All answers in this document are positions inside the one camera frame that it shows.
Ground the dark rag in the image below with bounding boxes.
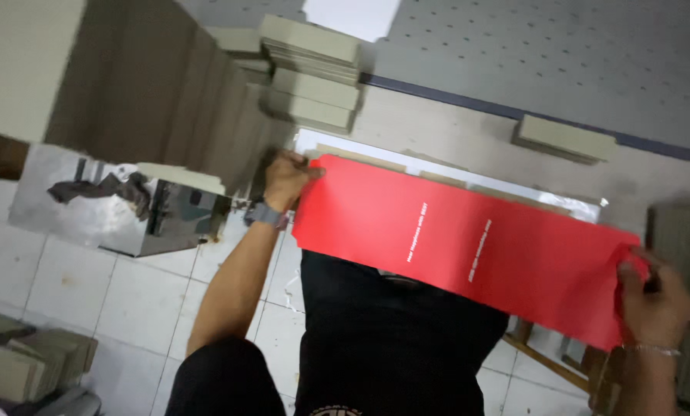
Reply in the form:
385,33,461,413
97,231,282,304
47,172,152,220

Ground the wooden frame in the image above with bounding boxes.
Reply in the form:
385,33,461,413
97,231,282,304
502,318,623,414

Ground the tall stack of brown boards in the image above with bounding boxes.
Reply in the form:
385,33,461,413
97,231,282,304
0,0,296,200

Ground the stack of olive boards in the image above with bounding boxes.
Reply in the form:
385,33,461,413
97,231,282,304
645,202,690,414

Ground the heap of cardboard pieces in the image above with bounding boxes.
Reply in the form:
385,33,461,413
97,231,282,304
0,314,99,404

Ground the person's left hand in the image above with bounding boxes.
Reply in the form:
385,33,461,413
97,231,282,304
262,150,326,213

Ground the brown cardboard strip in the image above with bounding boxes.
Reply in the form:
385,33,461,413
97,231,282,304
417,169,468,189
316,143,409,173

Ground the stack of grey boards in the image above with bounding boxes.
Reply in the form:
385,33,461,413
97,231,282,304
206,14,366,135

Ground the person's right hand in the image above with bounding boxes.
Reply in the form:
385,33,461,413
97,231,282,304
615,247,690,349

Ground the shiny metal machine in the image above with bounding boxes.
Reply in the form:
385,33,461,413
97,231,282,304
8,143,233,258

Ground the person's black shirt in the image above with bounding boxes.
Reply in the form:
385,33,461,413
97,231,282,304
166,250,510,416

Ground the small grey board pile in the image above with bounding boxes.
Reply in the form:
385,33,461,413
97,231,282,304
511,114,618,165

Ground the grey wrist watch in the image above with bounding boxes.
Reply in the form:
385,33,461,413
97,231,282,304
243,199,292,232

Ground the silver bracelet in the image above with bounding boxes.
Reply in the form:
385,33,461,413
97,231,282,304
622,343,682,357

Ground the red printed paper sheet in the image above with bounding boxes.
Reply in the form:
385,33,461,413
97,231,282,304
291,154,651,352

